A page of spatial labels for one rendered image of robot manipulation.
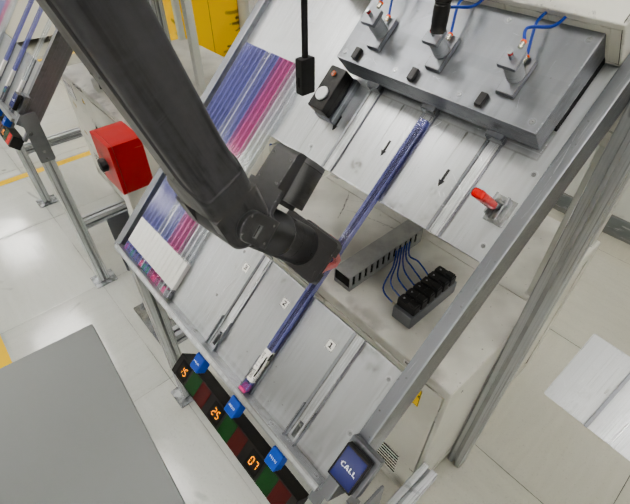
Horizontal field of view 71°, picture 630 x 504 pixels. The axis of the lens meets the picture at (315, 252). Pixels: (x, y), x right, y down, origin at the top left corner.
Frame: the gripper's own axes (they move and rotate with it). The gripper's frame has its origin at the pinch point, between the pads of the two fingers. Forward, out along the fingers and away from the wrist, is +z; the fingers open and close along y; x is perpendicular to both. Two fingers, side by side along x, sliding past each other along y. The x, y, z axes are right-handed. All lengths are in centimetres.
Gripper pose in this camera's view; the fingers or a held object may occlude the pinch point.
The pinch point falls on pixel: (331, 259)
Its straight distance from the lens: 68.0
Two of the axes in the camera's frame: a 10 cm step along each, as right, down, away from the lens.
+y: -6.6, -5.2, 5.4
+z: 5.0, 2.3, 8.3
